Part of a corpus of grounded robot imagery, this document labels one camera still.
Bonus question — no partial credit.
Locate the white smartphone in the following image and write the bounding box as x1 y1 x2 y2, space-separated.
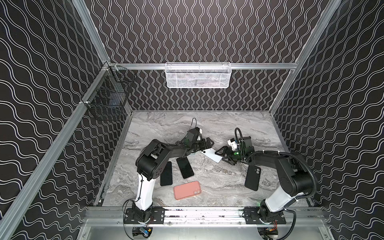
200 148 223 163

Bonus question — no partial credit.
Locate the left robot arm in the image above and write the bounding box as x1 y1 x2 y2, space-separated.
133 127 215 212

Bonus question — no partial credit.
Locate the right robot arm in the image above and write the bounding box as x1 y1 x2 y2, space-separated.
214 137 317 216

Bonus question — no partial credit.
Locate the black phone case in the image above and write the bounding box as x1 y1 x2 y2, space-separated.
245 166 261 191

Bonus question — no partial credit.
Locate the black phone purple edge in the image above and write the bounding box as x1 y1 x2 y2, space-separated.
177 157 195 179

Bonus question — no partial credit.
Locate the black phone blue edge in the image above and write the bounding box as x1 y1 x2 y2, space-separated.
160 162 173 187

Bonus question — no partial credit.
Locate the pink phone case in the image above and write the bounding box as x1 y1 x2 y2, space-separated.
174 181 202 200

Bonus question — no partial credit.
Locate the aluminium back crossbar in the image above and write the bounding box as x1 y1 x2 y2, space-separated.
110 63 298 71

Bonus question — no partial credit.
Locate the white wire mesh basket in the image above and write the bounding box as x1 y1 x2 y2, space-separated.
165 67 232 89

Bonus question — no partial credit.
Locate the black wire mesh basket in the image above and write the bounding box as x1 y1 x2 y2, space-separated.
85 65 137 122

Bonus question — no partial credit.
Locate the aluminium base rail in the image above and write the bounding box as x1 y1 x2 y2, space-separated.
86 205 331 229

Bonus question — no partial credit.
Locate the aluminium corner post left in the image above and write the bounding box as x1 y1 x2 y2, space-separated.
73 0 111 63

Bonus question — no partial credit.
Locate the aluminium corner post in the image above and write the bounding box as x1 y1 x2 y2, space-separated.
269 0 341 117
73 0 111 63

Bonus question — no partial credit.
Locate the aluminium corner post right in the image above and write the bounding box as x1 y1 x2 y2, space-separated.
269 0 341 117

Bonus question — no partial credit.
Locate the aluminium left side rail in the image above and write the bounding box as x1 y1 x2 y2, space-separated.
1 62 109 240

